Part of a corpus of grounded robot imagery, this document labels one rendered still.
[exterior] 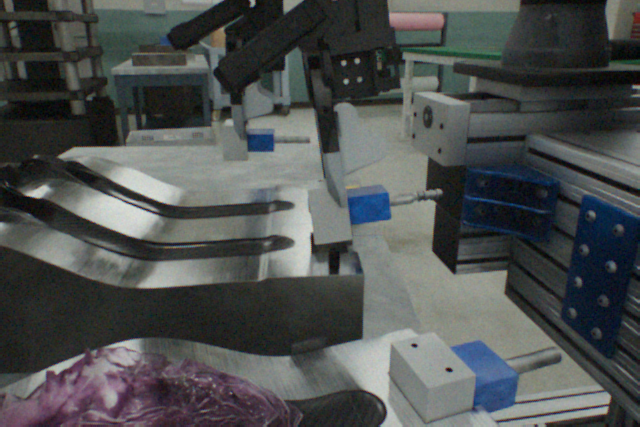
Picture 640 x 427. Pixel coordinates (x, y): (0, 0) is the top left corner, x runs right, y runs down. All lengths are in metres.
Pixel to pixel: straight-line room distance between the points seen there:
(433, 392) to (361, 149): 0.21
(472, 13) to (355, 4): 7.43
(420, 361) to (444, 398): 0.03
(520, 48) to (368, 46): 0.40
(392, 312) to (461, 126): 0.30
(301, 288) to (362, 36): 0.22
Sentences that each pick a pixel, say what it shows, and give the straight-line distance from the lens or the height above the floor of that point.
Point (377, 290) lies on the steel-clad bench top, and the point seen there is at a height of 0.80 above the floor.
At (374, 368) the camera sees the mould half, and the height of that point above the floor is 0.85.
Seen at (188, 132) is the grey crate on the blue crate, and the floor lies 0.33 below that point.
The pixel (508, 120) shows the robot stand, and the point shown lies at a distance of 0.75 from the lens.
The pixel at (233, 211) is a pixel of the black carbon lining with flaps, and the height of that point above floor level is 0.88.
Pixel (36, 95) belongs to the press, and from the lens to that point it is 4.37.
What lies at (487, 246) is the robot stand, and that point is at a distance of 0.81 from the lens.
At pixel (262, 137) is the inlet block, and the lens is 0.73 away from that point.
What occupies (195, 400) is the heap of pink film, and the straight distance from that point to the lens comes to 0.29.
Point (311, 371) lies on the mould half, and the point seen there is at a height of 0.86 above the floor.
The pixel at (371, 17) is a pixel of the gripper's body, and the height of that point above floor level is 1.10.
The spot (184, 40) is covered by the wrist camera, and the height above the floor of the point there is 1.08.
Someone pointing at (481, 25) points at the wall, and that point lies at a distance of 7.96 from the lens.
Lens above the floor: 1.09
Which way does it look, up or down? 19 degrees down
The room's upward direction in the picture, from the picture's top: straight up
